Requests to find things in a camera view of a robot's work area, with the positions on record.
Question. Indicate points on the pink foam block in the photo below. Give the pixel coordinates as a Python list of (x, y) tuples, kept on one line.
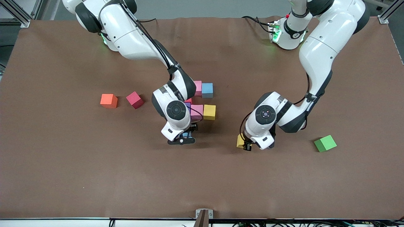
[(197, 111), (198, 88)]

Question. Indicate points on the aluminium frame post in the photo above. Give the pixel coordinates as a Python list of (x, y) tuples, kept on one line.
[(26, 22), (383, 20)]

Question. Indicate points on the brown table cover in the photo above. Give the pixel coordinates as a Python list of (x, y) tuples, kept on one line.
[(202, 176)]

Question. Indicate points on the blue foam block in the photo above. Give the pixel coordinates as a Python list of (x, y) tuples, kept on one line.
[(187, 135), (207, 90)]

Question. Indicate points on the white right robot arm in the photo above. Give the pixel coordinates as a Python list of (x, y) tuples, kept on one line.
[(126, 34)]

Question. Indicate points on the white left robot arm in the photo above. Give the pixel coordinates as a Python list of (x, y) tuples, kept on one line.
[(328, 41)]

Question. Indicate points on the grey metal bracket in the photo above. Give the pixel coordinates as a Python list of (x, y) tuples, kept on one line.
[(204, 216)]

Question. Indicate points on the purple foam block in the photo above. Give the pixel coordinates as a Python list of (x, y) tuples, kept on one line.
[(187, 105)]

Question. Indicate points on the yellow foam block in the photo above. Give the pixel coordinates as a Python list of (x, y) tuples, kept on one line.
[(240, 141), (209, 112)]

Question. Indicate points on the orange foam block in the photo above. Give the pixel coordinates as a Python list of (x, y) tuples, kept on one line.
[(109, 101)]

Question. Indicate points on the green foam block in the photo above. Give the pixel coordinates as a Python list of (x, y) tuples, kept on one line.
[(325, 143)]

